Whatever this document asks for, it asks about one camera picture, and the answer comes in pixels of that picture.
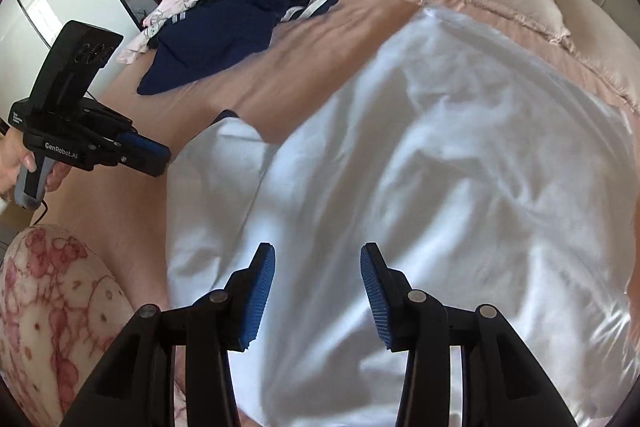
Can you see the person's left hand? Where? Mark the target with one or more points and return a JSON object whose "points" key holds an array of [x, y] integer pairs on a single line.
{"points": [[11, 162]]}

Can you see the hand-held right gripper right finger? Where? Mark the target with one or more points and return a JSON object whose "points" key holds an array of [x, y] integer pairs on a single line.
{"points": [[376, 302]]}

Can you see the person's left leg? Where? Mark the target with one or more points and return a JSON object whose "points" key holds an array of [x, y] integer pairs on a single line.
{"points": [[55, 297]]}

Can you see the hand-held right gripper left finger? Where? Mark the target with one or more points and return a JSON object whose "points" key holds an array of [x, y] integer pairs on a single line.
{"points": [[257, 302]]}

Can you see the light blue shirt navy collar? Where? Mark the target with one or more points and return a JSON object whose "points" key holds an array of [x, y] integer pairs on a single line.
{"points": [[425, 167]]}

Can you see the navy shorts white stripes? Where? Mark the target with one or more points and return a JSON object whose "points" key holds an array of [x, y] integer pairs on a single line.
{"points": [[215, 37]]}

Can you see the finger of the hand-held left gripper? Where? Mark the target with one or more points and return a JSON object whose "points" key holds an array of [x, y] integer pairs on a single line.
{"points": [[150, 149], [147, 169]]}

